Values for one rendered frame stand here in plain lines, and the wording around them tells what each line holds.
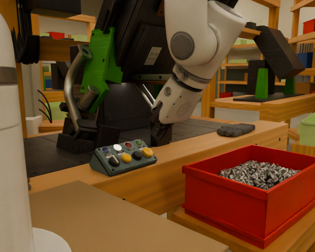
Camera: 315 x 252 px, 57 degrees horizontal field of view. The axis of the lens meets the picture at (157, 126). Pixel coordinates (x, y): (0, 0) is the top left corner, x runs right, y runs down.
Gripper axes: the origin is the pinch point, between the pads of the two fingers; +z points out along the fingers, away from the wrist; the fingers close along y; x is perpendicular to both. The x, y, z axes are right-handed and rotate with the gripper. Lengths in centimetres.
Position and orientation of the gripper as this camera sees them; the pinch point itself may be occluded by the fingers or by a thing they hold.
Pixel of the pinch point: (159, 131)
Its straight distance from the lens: 71.6
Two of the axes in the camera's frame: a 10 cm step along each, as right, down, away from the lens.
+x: -5.8, -6.7, 4.6
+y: 7.1, -1.3, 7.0
